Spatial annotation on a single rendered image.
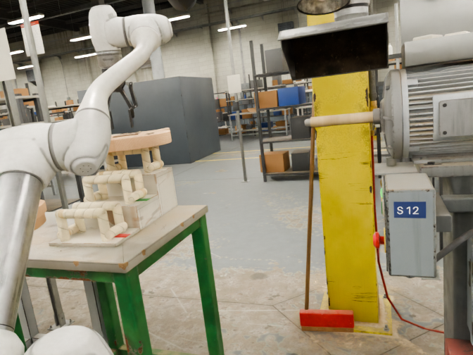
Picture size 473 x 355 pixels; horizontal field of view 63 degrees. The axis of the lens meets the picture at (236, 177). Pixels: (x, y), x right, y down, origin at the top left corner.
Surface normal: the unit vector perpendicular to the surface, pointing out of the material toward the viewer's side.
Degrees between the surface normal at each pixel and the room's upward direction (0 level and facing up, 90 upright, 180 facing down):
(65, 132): 48
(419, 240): 90
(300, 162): 90
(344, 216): 90
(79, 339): 3
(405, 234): 90
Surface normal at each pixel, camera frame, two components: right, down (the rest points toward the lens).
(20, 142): 0.08, -0.50
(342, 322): -0.24, 0.22
